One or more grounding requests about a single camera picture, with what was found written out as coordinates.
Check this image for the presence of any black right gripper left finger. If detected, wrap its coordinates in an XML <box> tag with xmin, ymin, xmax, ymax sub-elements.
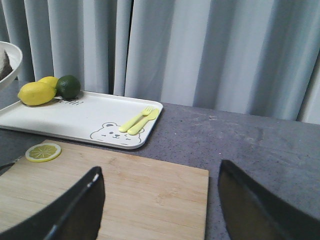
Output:
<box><xmin>0</xmin><ymin>166</ymin><xmax>105</xmax><ymax>240</ymax></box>

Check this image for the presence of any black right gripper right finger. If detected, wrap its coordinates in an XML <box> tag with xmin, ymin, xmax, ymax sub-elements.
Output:
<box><xmin>218</xmin><ymin>160</ymin><xmax>320</xmax><ymax>240</ymax></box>

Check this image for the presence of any white round plate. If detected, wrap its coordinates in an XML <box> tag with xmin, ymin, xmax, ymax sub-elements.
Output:
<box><xmin>0</xmin><ymin>41</ymin><xmax>23</xmax><ymax>90</ymax></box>

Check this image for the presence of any white bear tray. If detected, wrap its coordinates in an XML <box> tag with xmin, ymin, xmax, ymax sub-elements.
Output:
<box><xmin>0</xmin><ymin>91</ymin><xmax>163</xmax><ymax>150</ymax></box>

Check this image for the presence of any wooden cutting board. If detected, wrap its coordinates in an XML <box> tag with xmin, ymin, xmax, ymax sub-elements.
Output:
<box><xmin>0</xmin><ymin>142</ymin><xmax>209</xmax><ymax>240</ymax></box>

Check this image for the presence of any lemon slice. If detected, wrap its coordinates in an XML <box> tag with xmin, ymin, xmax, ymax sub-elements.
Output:
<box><xmin>25</xmin><ymin>143</ymin><xmax>62</xmax><ymax>163</ymax></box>

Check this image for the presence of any yellow plastic fork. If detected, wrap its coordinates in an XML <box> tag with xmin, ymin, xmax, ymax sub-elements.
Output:
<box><xmin>118</xmin><ymin>106</ymin><xmax>153</xmax><ymax>133</ymax></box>

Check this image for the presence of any yellow plastic knife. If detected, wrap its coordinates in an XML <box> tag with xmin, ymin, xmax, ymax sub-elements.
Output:
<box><xmin>127</xmin><ymin>108</ymin><xmax>160</xmax><ymax>135</ymax></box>

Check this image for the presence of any green lime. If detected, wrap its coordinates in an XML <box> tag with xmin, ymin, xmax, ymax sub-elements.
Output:
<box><xmin>56</xmin><ymin>75</ymin><xmax>81</xmax><ymax>100</ymax></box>

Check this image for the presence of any front yellow lemon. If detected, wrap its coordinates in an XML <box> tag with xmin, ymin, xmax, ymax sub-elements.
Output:
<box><xmin>17</xmin><ymin>81</ymin><xmax>57</xmax><ymax>106</ymax></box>

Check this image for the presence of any yellow lemon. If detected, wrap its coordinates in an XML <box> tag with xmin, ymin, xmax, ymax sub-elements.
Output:
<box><xmin>17</xmin><ymin>81</ymin><xmax>57</xmax><ymax>106</ymax></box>
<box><xmin>38</xmin><ymin>76</ymin><xmax>59</xmax><ymax>89</ymax></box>

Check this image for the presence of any rear yellow lemon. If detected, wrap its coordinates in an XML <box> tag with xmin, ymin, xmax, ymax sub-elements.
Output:
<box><xmin>38</xmin><ymin>76</ymin><xmax>59</xmax><ymax>89</ymax></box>

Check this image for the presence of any grey curtain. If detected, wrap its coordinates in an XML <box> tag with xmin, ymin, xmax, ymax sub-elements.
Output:
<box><xmin>0</xmin><ymin>0</ymin><xmax>320</xmax><ymax>124</ymax></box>

